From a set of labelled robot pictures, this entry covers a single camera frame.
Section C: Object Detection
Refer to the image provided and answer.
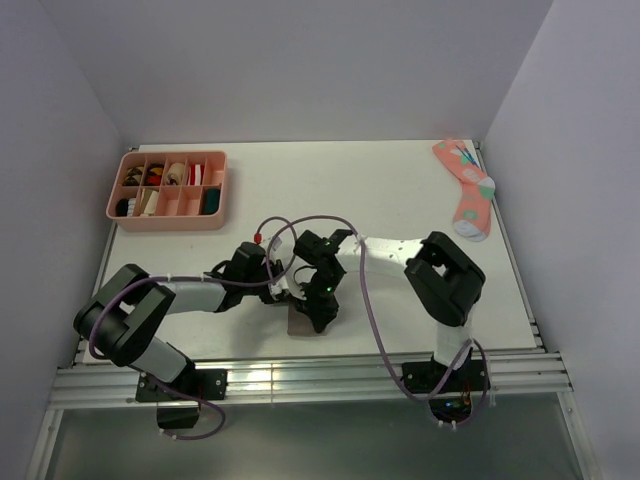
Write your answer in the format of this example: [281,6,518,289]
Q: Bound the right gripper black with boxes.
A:
[291,270,343,333]

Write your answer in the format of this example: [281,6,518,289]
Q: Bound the taupe sock red striped cuff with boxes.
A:
[287,302,330,337]

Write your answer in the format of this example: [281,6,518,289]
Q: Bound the dark green patterned sock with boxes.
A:
[201,188,221,215]

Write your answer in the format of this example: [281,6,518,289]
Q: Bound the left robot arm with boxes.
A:
[73,242,286,399]

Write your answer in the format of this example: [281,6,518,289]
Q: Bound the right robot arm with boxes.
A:
[293,229,486,390]

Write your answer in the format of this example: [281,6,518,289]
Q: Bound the rolled red white sock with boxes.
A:
[187,163,206,186]

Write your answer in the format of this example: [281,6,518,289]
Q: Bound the rolled tan pink sock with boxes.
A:
[164,163,185,186]

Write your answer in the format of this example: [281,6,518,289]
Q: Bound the pink divided organizer tray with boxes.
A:
[106,151,229,232]

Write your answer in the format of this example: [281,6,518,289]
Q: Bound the rolled beige sock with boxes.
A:
[140,188,159,217]

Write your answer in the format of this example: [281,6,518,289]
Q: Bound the rolled dark red sock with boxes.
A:
[143,163,164,187]

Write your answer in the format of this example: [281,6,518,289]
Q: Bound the rolled black white sock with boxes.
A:
[115,197,136,217]

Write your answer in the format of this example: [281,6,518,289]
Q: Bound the rolled brown black sock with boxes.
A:
[122,166,144,187]

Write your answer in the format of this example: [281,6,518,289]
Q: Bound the pink patterned sock pair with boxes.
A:
[432,139,496,242]

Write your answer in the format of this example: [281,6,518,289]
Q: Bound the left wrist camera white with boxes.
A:
[253,232,282,255]

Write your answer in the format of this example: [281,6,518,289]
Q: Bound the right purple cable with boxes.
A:
[267,214,491,429]

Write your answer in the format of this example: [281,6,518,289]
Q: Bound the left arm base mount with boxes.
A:
[135,368,228,441]

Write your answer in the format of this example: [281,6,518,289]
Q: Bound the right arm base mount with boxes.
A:
[397,357,491,416]

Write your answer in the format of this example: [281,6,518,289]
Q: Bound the aluminium rail frame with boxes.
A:
[27,140,601,479]

